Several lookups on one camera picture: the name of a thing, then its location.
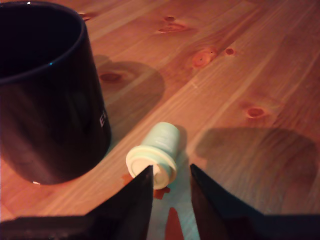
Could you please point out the pale green coffee capsule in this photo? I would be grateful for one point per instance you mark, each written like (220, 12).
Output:
(162, 140)

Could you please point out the black mug with white lettering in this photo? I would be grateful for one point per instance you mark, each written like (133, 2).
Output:
(50, 125)

